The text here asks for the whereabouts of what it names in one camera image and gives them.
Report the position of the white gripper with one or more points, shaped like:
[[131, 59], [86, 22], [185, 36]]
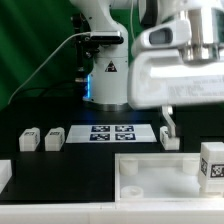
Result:
[[160, 78]]

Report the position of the white square tabletop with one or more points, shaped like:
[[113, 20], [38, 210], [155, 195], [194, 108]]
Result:
[[159, 177]]

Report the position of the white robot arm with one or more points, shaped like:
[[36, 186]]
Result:
[[107, 84]]

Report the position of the white sheet with markers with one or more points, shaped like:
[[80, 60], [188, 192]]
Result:
[[129, 133]]

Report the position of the white front fence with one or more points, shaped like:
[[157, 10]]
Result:
[[179, 212]]

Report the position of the white left fence block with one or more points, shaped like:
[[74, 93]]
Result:
[[5, 173]]

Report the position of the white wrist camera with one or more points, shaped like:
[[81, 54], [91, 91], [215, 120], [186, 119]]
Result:
[[173, 34]]

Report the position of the black camera on stand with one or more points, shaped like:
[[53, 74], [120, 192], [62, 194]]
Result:
[[86, 48]]

